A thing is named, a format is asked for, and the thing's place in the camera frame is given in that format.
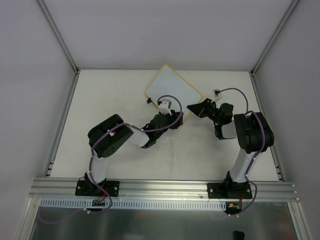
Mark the left aluminium frame post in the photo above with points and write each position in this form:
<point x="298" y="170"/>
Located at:
<point x="57" y="34"/>

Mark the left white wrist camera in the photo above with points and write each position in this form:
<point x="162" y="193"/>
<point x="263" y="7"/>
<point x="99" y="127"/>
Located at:
<point x="164" y="107"/>

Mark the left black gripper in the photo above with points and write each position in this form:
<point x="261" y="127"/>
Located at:
<point x="169" y="117"/>

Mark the white slotted cable duct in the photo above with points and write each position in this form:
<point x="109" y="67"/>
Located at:
<point x="202" y="205"/>

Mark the left whiteboard stand foot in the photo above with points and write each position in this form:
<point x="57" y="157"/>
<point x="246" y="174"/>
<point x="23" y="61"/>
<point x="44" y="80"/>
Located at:
<point x="149" y="100"/>

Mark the yellow framed whiteboard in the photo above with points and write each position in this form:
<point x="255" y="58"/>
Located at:
<point x="170" y="84"/>

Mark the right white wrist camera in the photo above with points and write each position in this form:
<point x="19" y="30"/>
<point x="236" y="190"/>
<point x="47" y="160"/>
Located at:
<point x="217" y="95"/>

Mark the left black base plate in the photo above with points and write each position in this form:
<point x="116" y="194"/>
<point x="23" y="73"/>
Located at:
<point x="88" y="189"/>

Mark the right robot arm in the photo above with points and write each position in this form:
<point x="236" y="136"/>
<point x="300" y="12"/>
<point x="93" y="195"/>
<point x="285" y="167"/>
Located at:
<point x="254" y="137"/>

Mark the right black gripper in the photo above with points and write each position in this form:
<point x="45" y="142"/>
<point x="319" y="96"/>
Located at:
<point x="205" y="109"/>

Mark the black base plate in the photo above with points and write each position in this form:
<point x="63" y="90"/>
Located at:
<point x="88" y="189"/>
<point x="233" y="190"/>

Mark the aluminium frame post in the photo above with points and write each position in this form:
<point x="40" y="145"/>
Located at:
<point x="275" y="34"/>
<point x="57" y="34"/>

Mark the black object on floor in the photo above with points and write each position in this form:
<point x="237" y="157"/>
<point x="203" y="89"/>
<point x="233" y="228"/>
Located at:
<point x="238" y="235"/>

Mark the aluminium front rail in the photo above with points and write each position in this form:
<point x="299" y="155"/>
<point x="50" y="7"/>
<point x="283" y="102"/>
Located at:
<point x="168" y="190"/>

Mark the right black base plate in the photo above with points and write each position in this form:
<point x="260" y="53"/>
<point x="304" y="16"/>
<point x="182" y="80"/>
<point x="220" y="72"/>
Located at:
<point x="233" y="190"/>

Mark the right aluminium frame post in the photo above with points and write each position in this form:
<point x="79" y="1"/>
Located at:
<point x="275" y="34"/>

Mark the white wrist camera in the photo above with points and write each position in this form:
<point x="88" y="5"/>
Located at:
<point x="217" y="95"/>
<point x="164" y="107"/>

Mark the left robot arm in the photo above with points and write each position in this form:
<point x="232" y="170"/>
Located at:
<point x="108" y="137"/>

